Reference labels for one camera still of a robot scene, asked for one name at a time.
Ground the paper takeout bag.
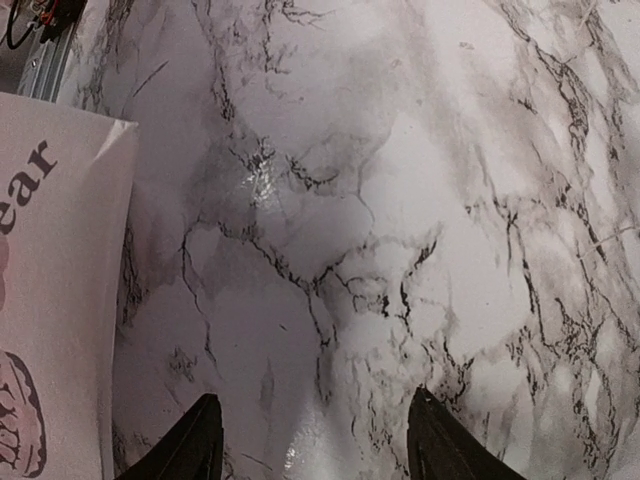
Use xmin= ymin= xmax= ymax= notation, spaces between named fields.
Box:
xmin=1 ymin=94 xmax=138 ymax=479

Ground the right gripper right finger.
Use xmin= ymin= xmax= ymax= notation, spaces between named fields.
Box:
xmin=407 ymin=386 xmax=523 ymax=480

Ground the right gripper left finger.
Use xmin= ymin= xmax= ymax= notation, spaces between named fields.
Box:
xmin=117 ymin=393 xmax=223 ymax=480

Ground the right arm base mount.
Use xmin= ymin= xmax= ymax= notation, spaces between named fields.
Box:
xmin=0 ymin=0 xmax=86 ymax=51

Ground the aluminium front rail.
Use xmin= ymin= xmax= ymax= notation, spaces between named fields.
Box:
xmin=17 ymin=21 xmax=78 ymax=102

